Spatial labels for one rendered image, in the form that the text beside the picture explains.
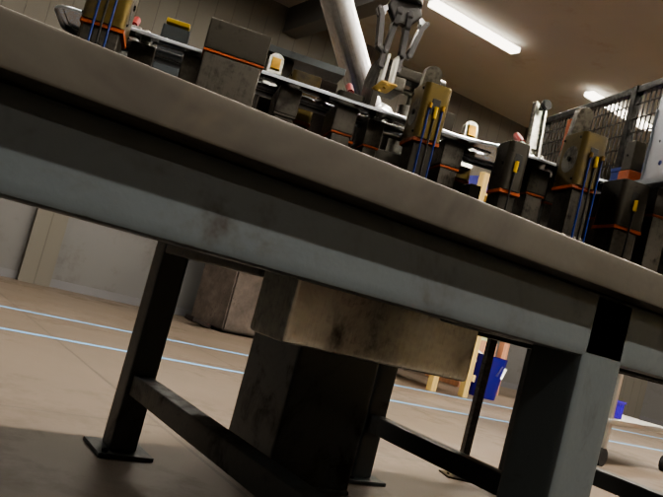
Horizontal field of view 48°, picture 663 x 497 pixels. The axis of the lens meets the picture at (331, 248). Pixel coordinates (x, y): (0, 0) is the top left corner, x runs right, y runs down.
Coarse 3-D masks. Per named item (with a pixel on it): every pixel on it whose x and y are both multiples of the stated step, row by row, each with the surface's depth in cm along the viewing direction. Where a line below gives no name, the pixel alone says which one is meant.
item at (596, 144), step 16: (576, 144) 157; (592, 144) 155; (560, 160) 162; (576, 160) 155; (592, 160) 155; (560, 176) 160; (576, 176) 155; (592, 176) 155; (560, 192) 159; (576, 192) 155; (592, 192) 155; (560, 208) 158; (576, 208) 155; (560, 224) 156; (576, 224) 155
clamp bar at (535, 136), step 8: (536, 104) 197; (544, 104) 194; (536, 112) 196; (544, 112) 197; (536, 120) 197; (544, 120) 196; (536, 128) 196; (544, 128) 196; (528, 136) 196; (536, 136) 196; (528, 144) 195; (536, 144) 196; (536, 152) 195
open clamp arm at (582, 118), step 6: (582, 108) 162; (588, 108) 162; (576, 114) 163; (582, 114) 162; (588, 114) 162; (576, 120) 162; (582, 120) 163; (588, 120) 163; (570, 126) 164; (576, 126) 163; (582, 126) 163; (588, 126) 163; (570, 132) 163; (576, 132) 163; (558, 162) 165
